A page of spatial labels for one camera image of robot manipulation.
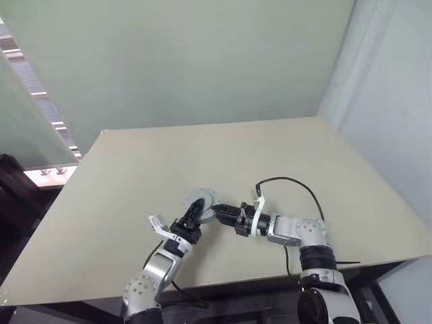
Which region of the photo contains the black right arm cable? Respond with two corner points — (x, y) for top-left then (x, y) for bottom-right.
(254, 175), (327, 281)

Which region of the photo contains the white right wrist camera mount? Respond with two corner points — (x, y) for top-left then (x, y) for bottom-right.
(250, 182), (273, 239)

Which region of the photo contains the dark table frame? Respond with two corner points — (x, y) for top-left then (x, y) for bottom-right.
(0, 259), (419, 324)

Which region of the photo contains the reddish window ledge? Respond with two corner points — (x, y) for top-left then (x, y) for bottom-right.
(23, 164), (79, 188)

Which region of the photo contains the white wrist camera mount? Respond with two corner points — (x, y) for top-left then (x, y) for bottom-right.
(147, 213), (195, 259)
(250, 182), (273, 239)

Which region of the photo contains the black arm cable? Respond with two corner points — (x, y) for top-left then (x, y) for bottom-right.
(143, 240), (209, 308)
(254, 175), (327, 281)

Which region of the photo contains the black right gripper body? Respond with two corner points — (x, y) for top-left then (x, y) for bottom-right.
(233, 201), (259, 238)

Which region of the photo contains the frosted glass partition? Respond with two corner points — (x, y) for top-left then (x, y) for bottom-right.
(0, 50), (80, 170)

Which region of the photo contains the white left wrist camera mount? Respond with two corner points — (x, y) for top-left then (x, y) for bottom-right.
(147, 213), (195, 259)

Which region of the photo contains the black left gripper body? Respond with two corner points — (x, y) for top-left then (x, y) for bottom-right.
(168, 217), (203, 246)

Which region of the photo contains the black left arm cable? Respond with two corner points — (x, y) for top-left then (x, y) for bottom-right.
(143, 240), (209, 308)

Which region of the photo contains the round grey motor lid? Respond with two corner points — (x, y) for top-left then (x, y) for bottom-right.
(183, 187), (225, 221)

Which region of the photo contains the dark wooden cabinet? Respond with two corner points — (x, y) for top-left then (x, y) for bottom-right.
(0, 153), (65, 246)

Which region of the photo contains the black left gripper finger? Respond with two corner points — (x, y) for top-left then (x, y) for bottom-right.
(183, 198), (207, 228)

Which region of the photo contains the white wall cable duct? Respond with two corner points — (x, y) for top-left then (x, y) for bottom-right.
(332, 0), (384, 89)

